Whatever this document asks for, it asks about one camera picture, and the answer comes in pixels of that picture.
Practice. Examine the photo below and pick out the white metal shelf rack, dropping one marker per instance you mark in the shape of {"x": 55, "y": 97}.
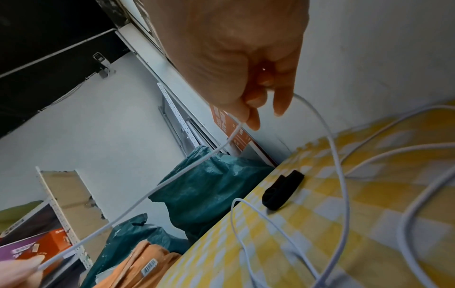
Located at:
{"x": 67, "y": 213}

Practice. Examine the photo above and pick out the red box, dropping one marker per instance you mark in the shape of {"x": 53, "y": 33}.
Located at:
{"x": 49, "y": 244}

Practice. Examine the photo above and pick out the grey metal frame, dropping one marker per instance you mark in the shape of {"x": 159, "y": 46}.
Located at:
{"x": 170, "y": 123}

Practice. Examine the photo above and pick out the orange poster board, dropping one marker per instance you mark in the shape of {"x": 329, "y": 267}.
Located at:
{"x": 231, "y": 129}

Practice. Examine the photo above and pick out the person's left hand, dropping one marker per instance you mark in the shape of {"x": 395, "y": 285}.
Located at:
{"x": 17, "y": 271}

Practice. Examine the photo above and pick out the yellow checkered tablecloth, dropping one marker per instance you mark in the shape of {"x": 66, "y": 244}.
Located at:
{"x": 355, "y": 225}

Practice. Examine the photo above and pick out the person's right hand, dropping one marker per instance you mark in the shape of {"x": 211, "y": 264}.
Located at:
{"x": 231, "y": 42}

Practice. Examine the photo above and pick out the bundle of leaning boards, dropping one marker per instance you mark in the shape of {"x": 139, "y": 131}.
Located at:
{"x": 202, "y": 132}

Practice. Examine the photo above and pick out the purple box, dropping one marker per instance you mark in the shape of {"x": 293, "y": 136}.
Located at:
{"x": 14, "y": 249}

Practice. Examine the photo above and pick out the large grey board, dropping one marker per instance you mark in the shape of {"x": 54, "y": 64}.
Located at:
{"x": 373, "y": 64}

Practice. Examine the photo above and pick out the tall crumpled green sack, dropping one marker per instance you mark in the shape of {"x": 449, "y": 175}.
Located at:
{"x": 124, "y": 239}

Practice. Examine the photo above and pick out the orange woven sack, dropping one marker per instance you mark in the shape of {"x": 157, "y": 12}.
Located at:
{"x": 142, "y": 267}

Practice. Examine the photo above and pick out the small grey wall device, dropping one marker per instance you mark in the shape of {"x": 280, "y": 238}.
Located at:
{"x": 101, "y": 63}

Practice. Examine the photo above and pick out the small pale leaning board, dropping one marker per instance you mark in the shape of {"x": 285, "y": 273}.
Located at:
{"x": 263, "y": 154}

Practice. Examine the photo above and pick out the upright open green sack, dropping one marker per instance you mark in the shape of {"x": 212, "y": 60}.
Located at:
{"x": 213, "y": 185}

